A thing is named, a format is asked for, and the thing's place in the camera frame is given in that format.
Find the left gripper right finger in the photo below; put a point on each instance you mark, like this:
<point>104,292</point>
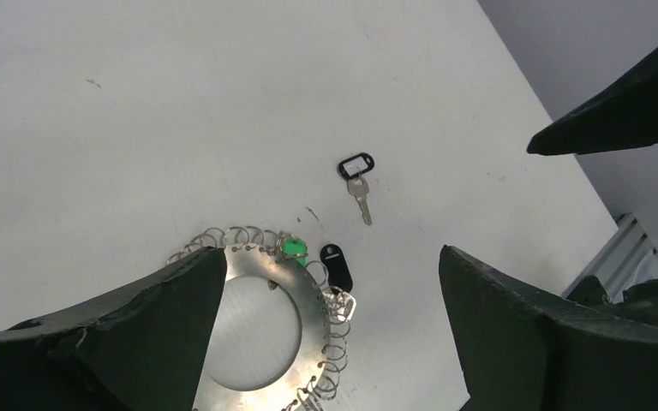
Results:
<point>522,348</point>

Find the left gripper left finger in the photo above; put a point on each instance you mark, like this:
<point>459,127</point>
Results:
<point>139,347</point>

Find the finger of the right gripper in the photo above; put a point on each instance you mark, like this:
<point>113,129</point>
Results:
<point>621,117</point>

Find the metal disc with keyrings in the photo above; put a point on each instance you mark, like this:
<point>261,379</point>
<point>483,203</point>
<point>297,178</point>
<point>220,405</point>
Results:
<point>276,344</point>

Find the green tag key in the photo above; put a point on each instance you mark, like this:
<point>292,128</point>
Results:
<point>292,247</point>

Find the black tag key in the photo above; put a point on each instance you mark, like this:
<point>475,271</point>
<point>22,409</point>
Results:
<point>340,282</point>
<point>352,170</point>

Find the black tag key on ring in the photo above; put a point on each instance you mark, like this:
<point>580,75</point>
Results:
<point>340,282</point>

